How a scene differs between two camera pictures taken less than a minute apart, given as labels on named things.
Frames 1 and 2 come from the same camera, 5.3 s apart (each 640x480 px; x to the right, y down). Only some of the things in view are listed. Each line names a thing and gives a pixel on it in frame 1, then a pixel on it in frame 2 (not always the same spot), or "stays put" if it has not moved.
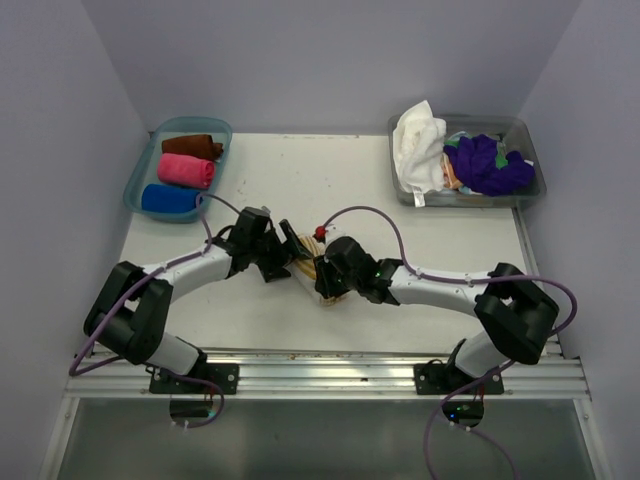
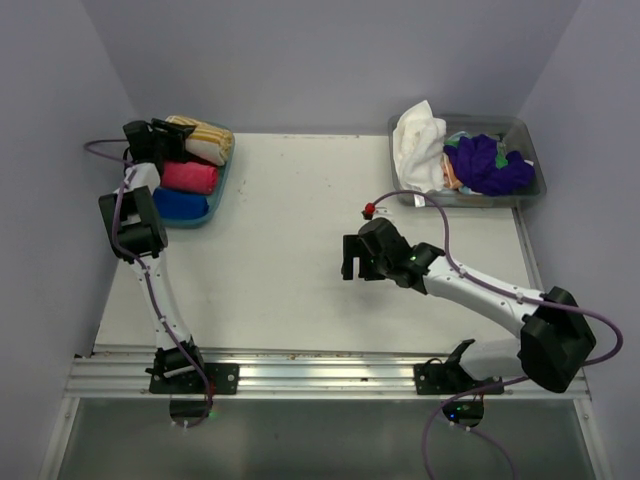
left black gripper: [287, 251] to [176, 136]
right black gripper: [324, 284] to [355, 247]
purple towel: [480, 163] stays put
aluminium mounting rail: [336, 375] stays put
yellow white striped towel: [306, 265] to [208, 142]
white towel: [419, 140] stays put
